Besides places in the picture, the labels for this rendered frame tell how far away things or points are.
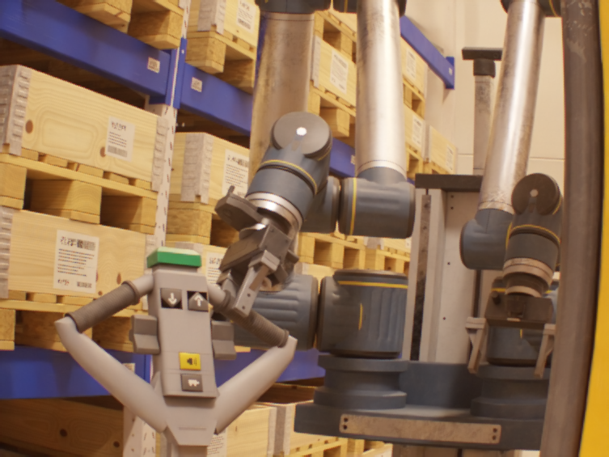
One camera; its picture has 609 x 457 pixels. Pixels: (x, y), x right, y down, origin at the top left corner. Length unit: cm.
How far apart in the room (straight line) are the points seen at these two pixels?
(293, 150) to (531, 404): 102
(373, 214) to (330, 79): 239
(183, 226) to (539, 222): 155
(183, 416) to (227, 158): 191
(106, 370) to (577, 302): 79
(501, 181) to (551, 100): 486
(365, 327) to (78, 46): 105
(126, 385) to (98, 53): 144
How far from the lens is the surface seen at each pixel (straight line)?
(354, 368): 264
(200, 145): 326
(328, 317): 265
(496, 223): 219
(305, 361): 438
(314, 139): 182
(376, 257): 503
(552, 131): 703
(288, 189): 176
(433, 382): 283
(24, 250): 246
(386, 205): 196
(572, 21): 105
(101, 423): 339
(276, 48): 250
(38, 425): 355
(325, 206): 195
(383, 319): 266
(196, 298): 163
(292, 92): 252
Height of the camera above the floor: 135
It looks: 4 degrees up
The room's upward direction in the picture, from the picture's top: 4 degrees clockwise
